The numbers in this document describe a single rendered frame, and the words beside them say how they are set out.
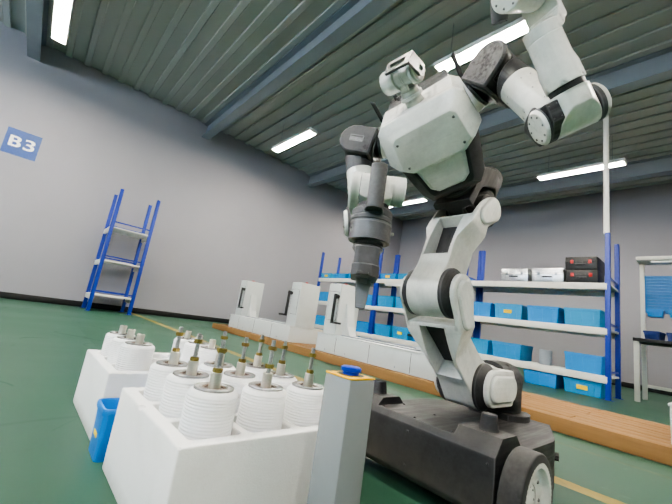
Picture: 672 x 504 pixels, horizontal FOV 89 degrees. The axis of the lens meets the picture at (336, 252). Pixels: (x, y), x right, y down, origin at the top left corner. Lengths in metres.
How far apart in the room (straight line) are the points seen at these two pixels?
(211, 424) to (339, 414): 0.23
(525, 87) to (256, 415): 0.93
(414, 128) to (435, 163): 0.12
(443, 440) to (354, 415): 0.34
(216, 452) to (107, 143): 6.93
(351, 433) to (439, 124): 0.78
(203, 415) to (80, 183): 6.61
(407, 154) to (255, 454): 0.82
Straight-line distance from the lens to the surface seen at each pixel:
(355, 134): 1.13
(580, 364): 5.18
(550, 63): 0.87
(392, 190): 0.73
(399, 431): 1.05
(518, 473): 0.91
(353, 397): 0.68
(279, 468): 0.79
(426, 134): 1.02
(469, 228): 1.11
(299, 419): 0.85
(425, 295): 1.00
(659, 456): 2.36
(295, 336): 4.22
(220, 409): 0.71
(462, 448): 0.96
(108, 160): 7.32
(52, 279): 7.00
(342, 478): 0.72
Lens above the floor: 0.41
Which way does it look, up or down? 11 degrees up
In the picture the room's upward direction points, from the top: 9 degrees clockwise
